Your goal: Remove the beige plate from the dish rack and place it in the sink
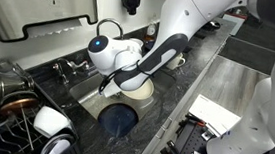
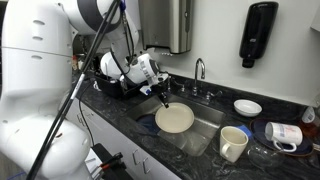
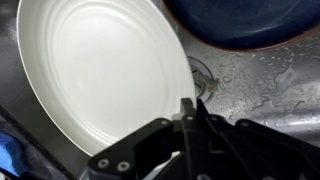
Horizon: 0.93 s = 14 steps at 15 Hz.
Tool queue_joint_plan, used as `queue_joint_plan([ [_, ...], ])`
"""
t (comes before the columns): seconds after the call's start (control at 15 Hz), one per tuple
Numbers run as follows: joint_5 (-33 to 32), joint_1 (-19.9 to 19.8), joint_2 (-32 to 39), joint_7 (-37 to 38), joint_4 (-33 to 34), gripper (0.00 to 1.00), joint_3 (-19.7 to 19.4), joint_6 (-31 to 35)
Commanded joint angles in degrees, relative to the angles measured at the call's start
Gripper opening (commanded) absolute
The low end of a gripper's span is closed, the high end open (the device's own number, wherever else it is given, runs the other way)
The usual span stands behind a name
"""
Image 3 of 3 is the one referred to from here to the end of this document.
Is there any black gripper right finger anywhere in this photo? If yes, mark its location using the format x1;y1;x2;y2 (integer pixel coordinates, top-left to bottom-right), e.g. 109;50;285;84
184;98;320;180

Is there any dark blue plate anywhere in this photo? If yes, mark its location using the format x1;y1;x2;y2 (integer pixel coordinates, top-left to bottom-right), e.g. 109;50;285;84
162;0;320;52

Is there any metal sink drain strainer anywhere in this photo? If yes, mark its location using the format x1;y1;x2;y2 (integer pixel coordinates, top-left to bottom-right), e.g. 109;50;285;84
186;55;220;103

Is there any beige ceramic plate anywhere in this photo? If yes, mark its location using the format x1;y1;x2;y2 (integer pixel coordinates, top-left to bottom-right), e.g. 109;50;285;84
16;0;197;158

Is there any stainless steel sink basin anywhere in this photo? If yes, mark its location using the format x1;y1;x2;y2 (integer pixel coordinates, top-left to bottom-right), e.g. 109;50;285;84
0;0;320;168

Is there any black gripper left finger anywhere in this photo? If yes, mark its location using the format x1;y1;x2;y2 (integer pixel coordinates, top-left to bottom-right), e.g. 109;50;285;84
88;98;196;180

